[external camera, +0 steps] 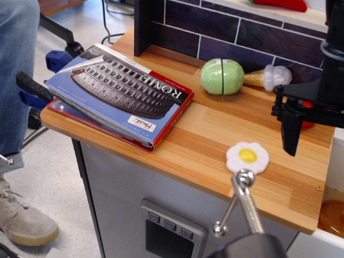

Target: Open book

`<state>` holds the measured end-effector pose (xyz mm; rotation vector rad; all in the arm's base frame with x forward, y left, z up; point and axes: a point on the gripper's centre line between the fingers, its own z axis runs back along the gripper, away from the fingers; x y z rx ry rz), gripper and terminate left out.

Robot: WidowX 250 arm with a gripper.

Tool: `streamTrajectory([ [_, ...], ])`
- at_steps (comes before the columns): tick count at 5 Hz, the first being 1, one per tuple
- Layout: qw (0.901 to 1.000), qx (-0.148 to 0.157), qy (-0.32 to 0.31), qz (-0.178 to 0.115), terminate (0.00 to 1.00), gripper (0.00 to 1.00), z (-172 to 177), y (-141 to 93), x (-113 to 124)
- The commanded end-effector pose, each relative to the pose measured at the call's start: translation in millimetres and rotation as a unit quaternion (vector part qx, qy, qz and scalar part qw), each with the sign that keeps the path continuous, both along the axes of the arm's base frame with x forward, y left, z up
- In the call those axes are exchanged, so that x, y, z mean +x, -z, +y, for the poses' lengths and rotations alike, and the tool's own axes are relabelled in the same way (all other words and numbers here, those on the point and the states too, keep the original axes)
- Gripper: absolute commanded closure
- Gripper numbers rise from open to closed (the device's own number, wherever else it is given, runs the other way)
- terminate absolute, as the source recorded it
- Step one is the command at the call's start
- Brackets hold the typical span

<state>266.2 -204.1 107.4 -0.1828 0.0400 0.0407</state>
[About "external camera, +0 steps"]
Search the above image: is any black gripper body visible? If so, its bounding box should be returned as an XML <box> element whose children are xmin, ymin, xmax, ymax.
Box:
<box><xmin>271</xmin><ymin>80</ymin><xmax>343</xmax><ymax>127</ymax></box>

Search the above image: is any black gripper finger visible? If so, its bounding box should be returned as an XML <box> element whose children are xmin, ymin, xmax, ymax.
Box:
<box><xmin>281</xmin><ymin>114</ymin><xmax>303</xmax><ymax>156</ymax></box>

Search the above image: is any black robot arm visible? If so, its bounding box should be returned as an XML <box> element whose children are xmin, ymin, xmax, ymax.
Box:
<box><xmin>271</xmin><ymin>1</ymin><xmax>343</xmax><ymax>156</ymax></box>

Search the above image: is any Rome photo book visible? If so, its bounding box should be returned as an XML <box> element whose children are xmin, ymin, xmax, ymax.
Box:
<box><xmin>45</xmin><ymin>44</ymin><xmax>194</xmax><ymax>152</ymax></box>

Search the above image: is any red toy under gripper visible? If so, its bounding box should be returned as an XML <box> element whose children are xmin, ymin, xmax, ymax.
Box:
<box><xmin>302</xmin><ymin>101</ymin><xmax>314</xmax><ymax>128</ymax></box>

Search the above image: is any toy fried egg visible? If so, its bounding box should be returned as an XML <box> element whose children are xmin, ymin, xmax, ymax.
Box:
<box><xmin>226</xmin><ymin>142</ymin><xmax>270</xmax><ymax>175</ymax></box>

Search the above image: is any toy ice cream cone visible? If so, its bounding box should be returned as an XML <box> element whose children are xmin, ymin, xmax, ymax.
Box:
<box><xmin>243</xmin><ymin>64</ymin><xmax>292</xmax><ymax>91</ymax></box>

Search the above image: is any green toy cabbage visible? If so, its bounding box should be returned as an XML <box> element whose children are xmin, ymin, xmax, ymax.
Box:
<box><xmin>200</xmin><ymin>58</ymin><xmax>245</xmax><ymax>95</ymax></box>

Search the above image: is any red toy pepper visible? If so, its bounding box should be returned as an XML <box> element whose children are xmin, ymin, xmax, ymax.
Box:
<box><xmin>249</xmin><ymin>0</ymin><xmax>307</xmax><ymax>12</ymax></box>

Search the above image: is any white toy sink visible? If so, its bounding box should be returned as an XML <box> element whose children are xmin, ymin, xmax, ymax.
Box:
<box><xmin>287</xmin><ymin>128</ymin><xmax>343</xmax><ymax>257</ymax></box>

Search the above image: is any grey toy oven cabinet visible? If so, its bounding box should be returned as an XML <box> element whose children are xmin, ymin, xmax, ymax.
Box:
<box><xmin>71</xmin><ymin>139</ymin><xmax>299</xmax><ymax>258</ymax></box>

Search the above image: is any black shelf side panel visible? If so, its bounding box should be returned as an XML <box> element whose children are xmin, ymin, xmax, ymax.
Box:
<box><xmin>134</xmin><ymin>0</ymin><xmax>165</xmax><ymax>56</ymax></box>

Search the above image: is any black office chair base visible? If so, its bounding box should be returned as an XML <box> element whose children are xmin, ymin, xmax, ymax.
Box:
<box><xmin>40</xmin><ymin>13</ymin><xmax>84</xmax><ymax>58</ymax></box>

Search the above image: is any blue black bar clamp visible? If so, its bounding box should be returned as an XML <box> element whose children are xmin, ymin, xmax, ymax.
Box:
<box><xmin>16</xmin><ymin>51</ymin><xmax>73</xmax><ymax>111</ymax></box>

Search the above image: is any beige shoe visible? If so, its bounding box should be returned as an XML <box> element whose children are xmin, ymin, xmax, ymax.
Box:
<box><xmin>1</xmin><ymin>177</ymin><xmax>59</xmax><ymax>247</ymax></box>

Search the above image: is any person leg in jeans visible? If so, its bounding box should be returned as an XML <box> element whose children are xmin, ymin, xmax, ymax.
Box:
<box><xmin>1</xmin><ymin>1</ymin><xmax>40</xmax><ymax>174</ymax></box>

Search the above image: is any black cable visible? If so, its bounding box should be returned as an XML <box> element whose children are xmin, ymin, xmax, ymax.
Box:
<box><xmin>101</xmin><ymin>0</ymin><xmax>135</xmax><ymax>45</ymax></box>

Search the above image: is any small metal clamp handle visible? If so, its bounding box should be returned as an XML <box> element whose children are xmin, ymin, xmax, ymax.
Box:
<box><xmin>0</xmin><ymin>155</ymin><xmax>15</xmax><ymax>167</ymax></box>

